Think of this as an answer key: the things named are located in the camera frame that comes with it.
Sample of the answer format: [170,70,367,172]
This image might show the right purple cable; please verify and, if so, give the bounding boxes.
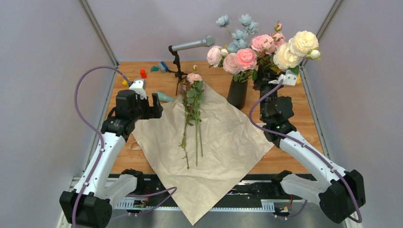
[249,80,363,224]

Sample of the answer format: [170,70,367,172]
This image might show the black microphone tripod stand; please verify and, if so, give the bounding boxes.
[168,46,187,95]

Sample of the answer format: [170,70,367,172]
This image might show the purple cable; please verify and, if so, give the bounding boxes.
[71,66,178,228]
[249,80,363,224]

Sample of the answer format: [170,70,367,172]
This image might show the flowers in vase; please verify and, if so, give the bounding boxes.
[206,14,301,83]

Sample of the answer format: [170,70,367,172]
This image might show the red block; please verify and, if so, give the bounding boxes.
[140,69,147,79]

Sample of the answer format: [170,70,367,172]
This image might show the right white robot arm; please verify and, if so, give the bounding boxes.
[251,66,366,224]

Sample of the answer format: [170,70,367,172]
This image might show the silver microphone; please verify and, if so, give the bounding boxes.
[168,36,215,52]

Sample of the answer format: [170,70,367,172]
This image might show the cream white flower stem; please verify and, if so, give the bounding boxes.
[262,30,322,73]

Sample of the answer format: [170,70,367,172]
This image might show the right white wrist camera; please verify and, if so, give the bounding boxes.
[278,70,298,86]

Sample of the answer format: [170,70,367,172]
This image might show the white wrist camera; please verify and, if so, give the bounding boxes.
[278,70,298,86]
[129,79,147,100]

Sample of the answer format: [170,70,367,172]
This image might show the teal toy microphone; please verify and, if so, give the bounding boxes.
[156,92,173,103]

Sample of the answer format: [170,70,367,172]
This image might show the black vase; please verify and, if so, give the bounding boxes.
[227,79,248,109]

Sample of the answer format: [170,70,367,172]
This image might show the teal block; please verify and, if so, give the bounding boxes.
[150,66,159,72]

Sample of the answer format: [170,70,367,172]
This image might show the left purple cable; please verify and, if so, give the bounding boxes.
[71,66,178,228]

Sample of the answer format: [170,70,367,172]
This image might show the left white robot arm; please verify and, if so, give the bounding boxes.
[59,89,163,228]

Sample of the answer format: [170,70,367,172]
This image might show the peach paper bouquet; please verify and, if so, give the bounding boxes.
[133,85,274,225]

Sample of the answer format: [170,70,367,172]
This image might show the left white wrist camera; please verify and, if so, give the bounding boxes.
[129,79,147,100]

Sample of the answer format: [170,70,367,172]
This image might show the flower stems bunch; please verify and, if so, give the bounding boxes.
[179,72,205,169]

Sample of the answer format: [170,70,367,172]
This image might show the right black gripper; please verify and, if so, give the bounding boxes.
[252,66,284,120]

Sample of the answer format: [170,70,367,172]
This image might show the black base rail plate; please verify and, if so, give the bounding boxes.
[115,174,304,212]

